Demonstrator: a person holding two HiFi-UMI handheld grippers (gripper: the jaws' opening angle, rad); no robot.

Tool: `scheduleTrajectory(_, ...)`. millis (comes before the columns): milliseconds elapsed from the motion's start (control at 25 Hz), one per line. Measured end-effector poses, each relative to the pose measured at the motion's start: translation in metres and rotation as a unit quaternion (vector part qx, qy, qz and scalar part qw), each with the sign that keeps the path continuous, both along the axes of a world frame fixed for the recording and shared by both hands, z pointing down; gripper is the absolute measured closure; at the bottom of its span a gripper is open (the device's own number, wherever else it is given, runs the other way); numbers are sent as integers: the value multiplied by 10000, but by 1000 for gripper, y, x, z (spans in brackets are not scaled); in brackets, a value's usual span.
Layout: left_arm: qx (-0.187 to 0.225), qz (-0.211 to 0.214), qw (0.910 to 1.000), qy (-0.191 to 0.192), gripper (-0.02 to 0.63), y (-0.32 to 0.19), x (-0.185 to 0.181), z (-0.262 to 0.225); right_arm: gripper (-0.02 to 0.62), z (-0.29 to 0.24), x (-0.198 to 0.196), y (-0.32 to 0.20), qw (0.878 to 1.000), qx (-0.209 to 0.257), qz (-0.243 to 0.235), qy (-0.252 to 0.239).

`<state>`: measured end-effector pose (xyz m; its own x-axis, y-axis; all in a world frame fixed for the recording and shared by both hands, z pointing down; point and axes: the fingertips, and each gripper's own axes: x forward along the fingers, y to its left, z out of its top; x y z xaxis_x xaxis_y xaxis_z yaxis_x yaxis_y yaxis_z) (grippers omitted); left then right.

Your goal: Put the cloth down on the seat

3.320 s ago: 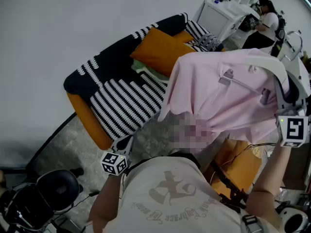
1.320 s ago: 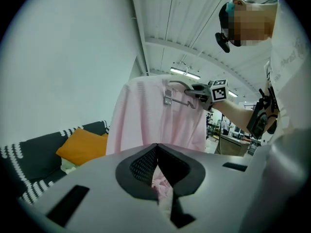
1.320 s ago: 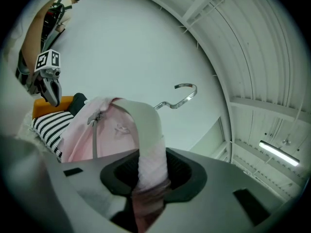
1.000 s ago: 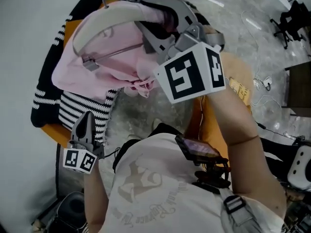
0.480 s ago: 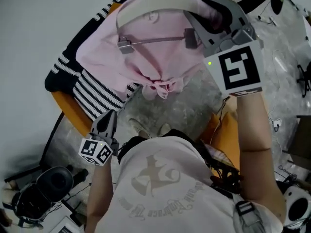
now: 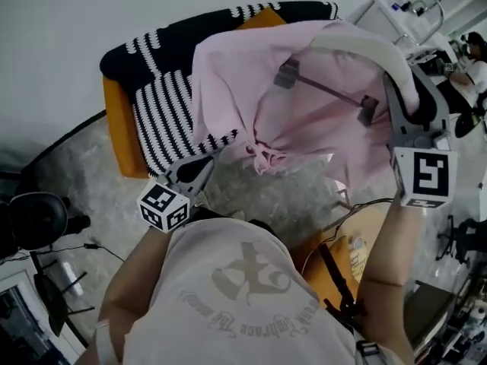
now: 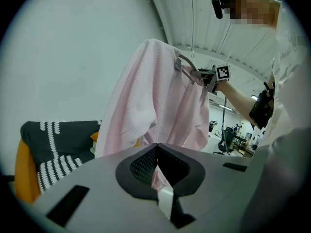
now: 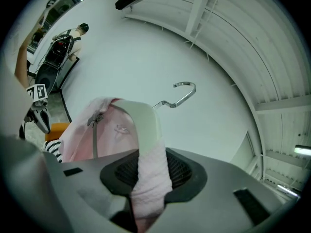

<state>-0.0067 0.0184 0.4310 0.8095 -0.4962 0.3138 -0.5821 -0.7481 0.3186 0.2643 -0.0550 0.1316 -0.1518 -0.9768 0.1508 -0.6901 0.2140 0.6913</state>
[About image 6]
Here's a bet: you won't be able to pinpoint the black metal stand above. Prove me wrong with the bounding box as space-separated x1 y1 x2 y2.
29 249 96 338

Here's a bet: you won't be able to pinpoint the black office chair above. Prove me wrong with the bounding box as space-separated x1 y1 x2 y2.
0 169 92 260

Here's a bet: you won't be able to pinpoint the black white knit blanket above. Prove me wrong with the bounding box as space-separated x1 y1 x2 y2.
99 0 339 178

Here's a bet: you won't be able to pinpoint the black tripod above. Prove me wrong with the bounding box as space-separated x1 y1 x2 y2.
318 241 368 321

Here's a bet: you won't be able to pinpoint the person's black shorts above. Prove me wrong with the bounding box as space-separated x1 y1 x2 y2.
189 205 279 243

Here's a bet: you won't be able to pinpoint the yellow note paper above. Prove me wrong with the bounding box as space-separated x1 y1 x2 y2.
349 236 371 284

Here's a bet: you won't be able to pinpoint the chrome metal rack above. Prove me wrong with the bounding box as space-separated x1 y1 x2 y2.
393 0 446 47

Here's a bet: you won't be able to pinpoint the white clothes hanger with clips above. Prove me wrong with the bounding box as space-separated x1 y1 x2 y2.
273 30 414 129

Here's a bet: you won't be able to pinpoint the pink garment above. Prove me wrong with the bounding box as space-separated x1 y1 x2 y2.
191 19 422 199

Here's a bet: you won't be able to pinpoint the person's left forearm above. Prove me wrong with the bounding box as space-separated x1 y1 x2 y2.
99 226 174 307

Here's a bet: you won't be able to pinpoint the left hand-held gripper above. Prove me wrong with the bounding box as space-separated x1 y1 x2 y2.
136 153 218 234

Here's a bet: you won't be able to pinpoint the black floor cable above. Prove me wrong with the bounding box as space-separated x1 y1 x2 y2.
49 243 126 262

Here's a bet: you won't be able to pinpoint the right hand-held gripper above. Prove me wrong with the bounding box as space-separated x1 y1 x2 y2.
383 66 458 209

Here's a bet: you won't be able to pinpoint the round wooden side table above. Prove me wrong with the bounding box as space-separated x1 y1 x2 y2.
291 199 387 313

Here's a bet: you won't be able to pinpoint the person's right forearm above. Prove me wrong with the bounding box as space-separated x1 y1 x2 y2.
361 190 410 287

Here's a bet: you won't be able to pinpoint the thin black cable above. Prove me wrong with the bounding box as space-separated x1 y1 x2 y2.
323 197 395 243

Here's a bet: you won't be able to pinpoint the dark screen monitor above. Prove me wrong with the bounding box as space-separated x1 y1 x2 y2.
0 270 79 365

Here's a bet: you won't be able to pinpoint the orange couch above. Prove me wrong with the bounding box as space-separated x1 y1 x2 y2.
102 7 287 179

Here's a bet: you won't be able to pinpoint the person's white printed t-shirt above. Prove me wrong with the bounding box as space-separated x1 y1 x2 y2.
123 218 361 365

